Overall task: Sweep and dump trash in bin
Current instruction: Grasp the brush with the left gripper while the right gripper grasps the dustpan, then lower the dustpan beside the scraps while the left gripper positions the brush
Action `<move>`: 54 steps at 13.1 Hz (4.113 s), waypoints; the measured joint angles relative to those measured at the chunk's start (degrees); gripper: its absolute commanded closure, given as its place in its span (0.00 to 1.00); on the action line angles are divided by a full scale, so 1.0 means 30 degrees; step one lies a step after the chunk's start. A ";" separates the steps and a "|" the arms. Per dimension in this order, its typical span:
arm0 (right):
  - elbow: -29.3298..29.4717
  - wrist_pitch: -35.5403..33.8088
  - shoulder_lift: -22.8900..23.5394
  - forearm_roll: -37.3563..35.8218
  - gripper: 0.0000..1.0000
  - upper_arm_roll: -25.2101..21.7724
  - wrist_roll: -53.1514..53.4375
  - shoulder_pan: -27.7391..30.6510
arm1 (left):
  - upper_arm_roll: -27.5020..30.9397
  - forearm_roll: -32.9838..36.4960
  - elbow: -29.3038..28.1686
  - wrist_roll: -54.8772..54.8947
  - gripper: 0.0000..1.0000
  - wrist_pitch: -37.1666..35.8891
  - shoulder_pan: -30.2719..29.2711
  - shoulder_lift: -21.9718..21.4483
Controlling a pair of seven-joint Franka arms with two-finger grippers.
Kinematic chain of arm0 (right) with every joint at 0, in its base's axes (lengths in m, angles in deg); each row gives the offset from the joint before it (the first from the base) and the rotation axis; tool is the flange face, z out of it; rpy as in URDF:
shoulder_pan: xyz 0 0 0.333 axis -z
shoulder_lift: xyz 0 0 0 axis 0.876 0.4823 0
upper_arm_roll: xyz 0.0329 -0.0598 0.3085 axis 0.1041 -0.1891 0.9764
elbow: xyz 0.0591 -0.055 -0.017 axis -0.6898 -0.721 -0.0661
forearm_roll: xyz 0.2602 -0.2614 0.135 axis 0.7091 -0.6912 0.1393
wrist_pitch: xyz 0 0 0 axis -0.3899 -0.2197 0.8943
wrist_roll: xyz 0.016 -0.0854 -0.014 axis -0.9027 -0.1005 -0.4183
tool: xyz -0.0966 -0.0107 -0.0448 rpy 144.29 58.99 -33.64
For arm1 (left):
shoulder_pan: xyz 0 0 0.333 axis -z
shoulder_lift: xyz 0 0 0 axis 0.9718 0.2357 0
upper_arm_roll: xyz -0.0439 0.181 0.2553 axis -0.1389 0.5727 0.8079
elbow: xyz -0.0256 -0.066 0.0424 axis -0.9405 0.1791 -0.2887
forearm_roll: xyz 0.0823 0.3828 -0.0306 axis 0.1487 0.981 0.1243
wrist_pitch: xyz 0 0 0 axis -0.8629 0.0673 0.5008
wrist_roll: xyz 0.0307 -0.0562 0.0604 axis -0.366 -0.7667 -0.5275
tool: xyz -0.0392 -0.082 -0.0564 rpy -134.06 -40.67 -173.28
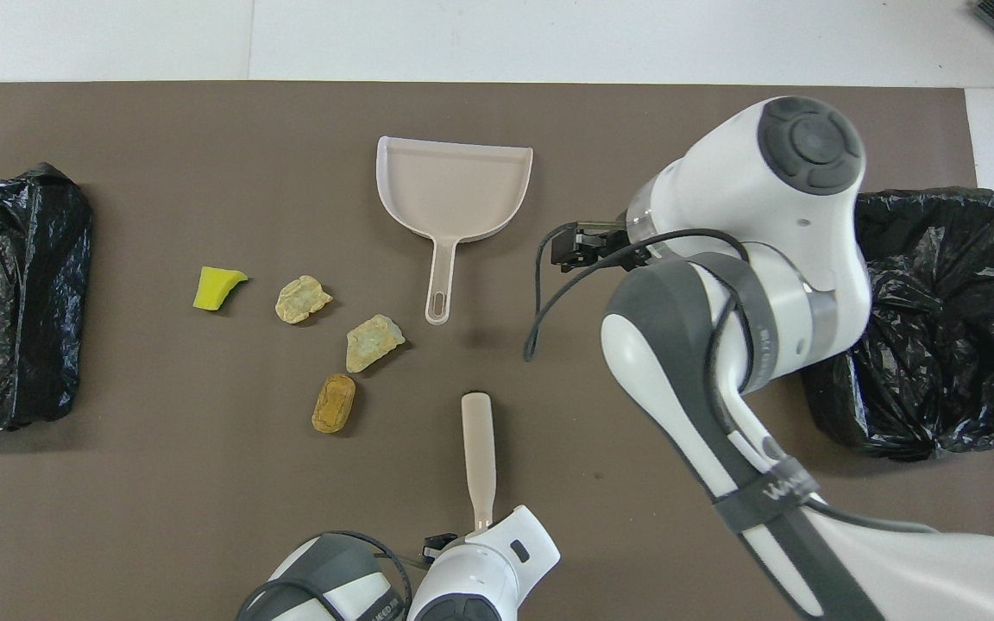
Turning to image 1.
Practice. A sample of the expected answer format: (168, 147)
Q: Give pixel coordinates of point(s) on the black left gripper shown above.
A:
(439, 545)

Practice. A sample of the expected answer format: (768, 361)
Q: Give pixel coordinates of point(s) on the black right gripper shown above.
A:
(607, 241)

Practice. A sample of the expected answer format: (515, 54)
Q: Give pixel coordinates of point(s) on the beige plastic dustpan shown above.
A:
(454, 190)

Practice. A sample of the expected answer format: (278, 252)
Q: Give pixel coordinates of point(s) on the brown bread shaped foam piece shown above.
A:
(333, 404)

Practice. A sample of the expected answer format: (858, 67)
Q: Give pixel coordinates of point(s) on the pale beige foam chunk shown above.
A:
(372, 343)

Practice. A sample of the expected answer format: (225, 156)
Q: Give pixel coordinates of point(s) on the yellowish beige foam chunk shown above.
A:
(301, 299)

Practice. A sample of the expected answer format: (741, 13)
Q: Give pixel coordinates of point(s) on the yellow sponge wedge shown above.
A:
(214, 289)

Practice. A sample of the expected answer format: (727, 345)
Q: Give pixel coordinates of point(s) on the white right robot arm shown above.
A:
(764, 216)

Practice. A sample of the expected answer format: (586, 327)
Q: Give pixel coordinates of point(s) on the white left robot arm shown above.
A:
(480, 578)

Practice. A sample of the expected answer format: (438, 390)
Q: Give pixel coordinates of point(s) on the black bag lined bin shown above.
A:
(31, 302)
(937, 328)

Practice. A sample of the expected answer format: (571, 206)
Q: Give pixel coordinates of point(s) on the brown table mat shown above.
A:
(160, 517)

